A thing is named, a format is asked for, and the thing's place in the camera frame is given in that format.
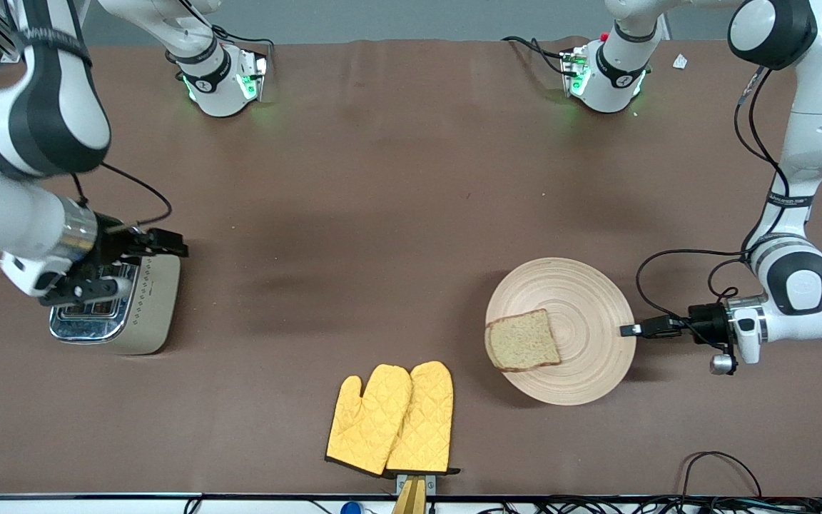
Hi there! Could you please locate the brown table cover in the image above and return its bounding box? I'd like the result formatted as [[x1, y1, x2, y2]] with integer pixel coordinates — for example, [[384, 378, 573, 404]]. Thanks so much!
[[0, 37, 822, 498]]

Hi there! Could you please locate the brown bread slice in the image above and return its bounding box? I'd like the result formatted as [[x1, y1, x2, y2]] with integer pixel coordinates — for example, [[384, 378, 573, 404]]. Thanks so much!
[[484, 308, 562, 373]]

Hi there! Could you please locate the black left arm base cable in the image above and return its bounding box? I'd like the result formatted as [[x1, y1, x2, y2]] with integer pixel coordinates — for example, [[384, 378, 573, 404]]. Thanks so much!
[[502, 36, 576, 76]]

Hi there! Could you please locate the black looped cable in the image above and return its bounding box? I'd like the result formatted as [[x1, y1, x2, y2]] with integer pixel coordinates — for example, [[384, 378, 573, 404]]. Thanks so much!
[[681, 451, 763, 500]]

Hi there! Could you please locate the black arm base cable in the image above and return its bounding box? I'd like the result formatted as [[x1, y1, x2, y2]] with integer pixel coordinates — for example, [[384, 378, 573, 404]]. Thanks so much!
[[502, 36, 576, 76], [208, 21, 276, 51]]

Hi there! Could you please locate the round wooden plate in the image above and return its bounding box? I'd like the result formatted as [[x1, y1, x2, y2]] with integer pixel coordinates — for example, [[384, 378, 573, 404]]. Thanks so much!
[[484, 258, 636, 406]]

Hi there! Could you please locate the yellow quilted oven mitt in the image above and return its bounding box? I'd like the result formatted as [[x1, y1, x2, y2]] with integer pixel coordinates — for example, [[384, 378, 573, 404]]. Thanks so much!
[[325, 364, 413, 477], [385, 361, 460, 475]]

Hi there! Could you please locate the cream and chrome toaster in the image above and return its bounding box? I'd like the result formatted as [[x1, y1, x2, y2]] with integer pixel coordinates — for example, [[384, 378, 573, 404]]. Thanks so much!
[[49, 253, 181, 356]]

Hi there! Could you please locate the black right arm base cable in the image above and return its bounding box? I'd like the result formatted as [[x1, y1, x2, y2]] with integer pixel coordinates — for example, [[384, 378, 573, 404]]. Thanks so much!
[[208, 21, 276, 51]]

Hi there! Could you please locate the black cable bundle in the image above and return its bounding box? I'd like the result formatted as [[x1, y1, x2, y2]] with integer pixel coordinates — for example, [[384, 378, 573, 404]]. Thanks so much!
[[482, 496, 822, 514]]

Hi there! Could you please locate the wooden clamp with metal bracket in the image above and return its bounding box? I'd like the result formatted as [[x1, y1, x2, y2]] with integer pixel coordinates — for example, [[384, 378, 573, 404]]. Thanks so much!
[[391, 473, 437, 514]]

